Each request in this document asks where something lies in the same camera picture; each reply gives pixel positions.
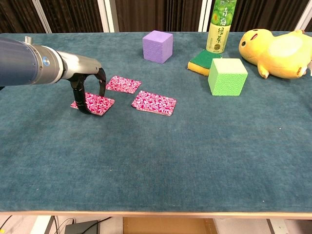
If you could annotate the dark pleated curtain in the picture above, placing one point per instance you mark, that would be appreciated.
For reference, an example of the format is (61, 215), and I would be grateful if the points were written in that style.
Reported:
(158, 14)

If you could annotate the yellow plush toy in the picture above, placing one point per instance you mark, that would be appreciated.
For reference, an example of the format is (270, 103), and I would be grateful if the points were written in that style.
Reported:
(280, 53)

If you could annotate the green foam cube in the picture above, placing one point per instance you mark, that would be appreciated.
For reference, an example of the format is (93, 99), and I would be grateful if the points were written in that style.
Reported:
(226, 80)

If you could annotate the brown cardboard box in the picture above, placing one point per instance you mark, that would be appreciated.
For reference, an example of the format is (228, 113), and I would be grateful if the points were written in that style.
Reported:
(168, 226)

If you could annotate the teal table cloth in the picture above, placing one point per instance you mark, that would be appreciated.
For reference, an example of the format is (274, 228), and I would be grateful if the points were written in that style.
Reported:
(146, 146)

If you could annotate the yellow green sponge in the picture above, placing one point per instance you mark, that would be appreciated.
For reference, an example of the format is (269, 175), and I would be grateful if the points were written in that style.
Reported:
(202, 61)

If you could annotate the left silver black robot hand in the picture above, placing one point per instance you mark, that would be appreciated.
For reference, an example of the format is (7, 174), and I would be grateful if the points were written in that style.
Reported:
(83, 65)

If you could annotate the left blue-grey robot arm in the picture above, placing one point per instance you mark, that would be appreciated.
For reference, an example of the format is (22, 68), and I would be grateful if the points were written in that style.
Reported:
(24, 63)

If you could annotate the green tea bottle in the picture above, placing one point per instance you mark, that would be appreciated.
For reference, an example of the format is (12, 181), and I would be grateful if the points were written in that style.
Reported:
(219, 31)

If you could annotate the purple foam cube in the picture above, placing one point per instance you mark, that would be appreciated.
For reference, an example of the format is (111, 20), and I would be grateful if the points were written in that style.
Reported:
(157, 47)

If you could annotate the white table leg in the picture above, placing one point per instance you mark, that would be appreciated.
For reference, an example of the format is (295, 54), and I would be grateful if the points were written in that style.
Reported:
(40, 225)
(276, 228)

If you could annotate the white frame post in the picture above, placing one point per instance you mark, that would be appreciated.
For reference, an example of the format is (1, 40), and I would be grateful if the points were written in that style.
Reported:
(42, 18)
(107, 17)
(204, 17)
(306, 17)

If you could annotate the dark grey box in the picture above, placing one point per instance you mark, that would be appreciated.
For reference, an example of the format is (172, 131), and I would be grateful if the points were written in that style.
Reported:
(80, 229)

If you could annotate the pink patterned card stack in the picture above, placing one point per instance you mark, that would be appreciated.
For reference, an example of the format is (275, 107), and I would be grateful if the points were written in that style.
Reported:
(124, 84)

